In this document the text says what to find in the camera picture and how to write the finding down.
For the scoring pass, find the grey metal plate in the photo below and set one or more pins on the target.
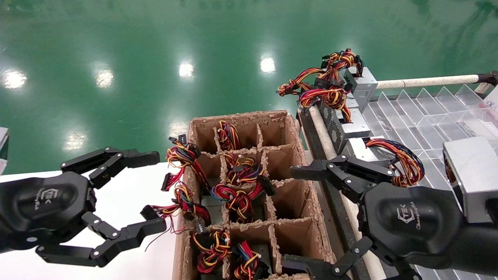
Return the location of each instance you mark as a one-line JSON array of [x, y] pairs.
[[3, 147]]

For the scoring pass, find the long white foam padded rail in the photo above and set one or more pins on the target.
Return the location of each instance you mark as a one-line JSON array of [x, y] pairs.
[[325, 136]]

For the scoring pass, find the black rod end clamp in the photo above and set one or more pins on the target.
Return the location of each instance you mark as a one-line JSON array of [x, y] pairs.
[[491, 77]]

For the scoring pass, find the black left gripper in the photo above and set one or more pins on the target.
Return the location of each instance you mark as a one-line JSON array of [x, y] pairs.
[[42, 202]]

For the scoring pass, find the brown divided cardboard box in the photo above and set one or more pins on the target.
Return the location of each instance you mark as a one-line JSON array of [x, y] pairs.
[[295, 202]]

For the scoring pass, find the white foam padded rod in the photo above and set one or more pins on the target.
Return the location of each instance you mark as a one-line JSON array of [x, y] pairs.
[[428, 81]]

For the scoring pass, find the clear acrylic divided tray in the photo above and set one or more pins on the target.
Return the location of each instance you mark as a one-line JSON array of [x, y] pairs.
[[420, 116]]

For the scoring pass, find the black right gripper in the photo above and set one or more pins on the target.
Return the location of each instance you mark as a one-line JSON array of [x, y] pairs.
[[408, 221]]

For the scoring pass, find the black metal frame rail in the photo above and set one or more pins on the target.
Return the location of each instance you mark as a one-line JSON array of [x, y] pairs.
[[310, 136]]

